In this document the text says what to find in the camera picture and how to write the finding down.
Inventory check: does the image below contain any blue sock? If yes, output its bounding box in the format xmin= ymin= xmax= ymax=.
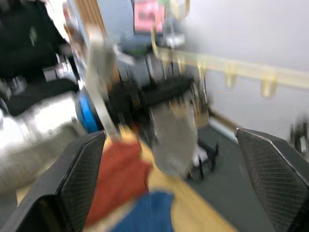
xmin=110 ymin=191 xmax=176 ymax=232

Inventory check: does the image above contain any black office chair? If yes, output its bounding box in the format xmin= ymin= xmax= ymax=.
xmin=141 ymin=77 xmax=219 ymax=181

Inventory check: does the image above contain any red sock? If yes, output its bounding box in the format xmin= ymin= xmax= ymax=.
xmin=84 ymin=141 xmax=153 ymax=229

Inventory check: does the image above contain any grey sock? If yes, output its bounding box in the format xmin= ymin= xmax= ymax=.
xmin=149 ymin=100 xmax=198 ymax=179

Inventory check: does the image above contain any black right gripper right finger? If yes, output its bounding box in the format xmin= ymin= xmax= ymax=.
xmin=235 ymin=127 xmax=309 ymax=232

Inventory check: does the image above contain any pink monitor screen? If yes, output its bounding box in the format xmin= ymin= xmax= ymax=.
xmin=133 ymin=0 xmax=166 ymax=33

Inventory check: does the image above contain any yellow clip hanger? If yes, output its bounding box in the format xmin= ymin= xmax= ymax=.
xmin=151 ymin=0 xmax=309 ymax=99

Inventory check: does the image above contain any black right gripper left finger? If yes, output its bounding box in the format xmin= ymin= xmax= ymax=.
xmin=0 ymin=130 xmax=107 ymax=232

